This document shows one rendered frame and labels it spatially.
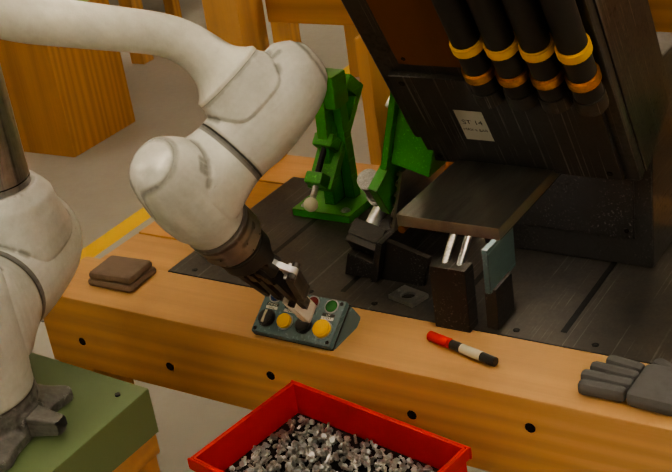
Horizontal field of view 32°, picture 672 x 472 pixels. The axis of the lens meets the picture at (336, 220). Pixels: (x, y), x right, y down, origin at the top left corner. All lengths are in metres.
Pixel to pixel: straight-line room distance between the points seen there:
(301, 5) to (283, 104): 0.98
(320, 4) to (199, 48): 0.95
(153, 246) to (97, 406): 0.61
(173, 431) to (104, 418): 1.59
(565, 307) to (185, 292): 0.65
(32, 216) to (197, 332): 0.37
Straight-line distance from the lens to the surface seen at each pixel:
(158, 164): 1.40
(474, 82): 1.54
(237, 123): 1.44
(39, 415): 1.69
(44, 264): 1.75
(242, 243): 1.51
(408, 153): 1.83
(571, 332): 1.78
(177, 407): 3.38
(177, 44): 1.45
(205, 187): 1.42
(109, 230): 4.54
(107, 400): 1.74
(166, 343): 2.00
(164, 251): 2.24
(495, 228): 1.59
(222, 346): 1.91
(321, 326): 1.78
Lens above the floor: 1.85
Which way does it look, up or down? 26 degrees down
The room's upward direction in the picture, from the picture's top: 8 degrees counter-clockwise
